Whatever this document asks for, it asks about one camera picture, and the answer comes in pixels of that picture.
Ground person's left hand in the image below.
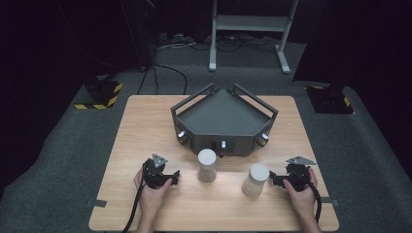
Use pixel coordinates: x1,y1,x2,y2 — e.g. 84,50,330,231
133,168,174,212

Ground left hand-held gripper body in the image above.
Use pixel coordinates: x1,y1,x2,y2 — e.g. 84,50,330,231
142,153,169,190

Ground white jar with white lid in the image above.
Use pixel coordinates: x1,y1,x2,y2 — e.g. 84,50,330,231
241,162,271,198
196,148,218,183

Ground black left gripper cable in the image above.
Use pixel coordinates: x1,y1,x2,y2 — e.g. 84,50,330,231
121,181,146,233

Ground person's right hand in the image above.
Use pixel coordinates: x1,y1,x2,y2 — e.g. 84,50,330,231
282,167,319,217

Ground black floor cable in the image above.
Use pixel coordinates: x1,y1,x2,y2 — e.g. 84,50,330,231
153,63,189,96

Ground grey metal stand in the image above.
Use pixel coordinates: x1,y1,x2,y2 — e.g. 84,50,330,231
208,0,299,75

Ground bundle of floor cables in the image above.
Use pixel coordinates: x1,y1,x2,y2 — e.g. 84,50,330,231
156,31,197,51

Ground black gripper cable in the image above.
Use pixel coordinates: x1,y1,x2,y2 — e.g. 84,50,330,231
121,181,146,233
309,182,323,224

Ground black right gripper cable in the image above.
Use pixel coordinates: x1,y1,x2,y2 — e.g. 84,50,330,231
309,182,323,224

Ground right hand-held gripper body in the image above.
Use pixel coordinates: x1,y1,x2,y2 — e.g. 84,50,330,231
284,155,317,193

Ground dark grey corner shelf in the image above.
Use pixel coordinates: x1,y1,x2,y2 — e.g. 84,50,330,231
170,82,280,158

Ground black base with striped tape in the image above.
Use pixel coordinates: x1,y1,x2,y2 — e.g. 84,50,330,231
74,75,124,111
305,84,355,116

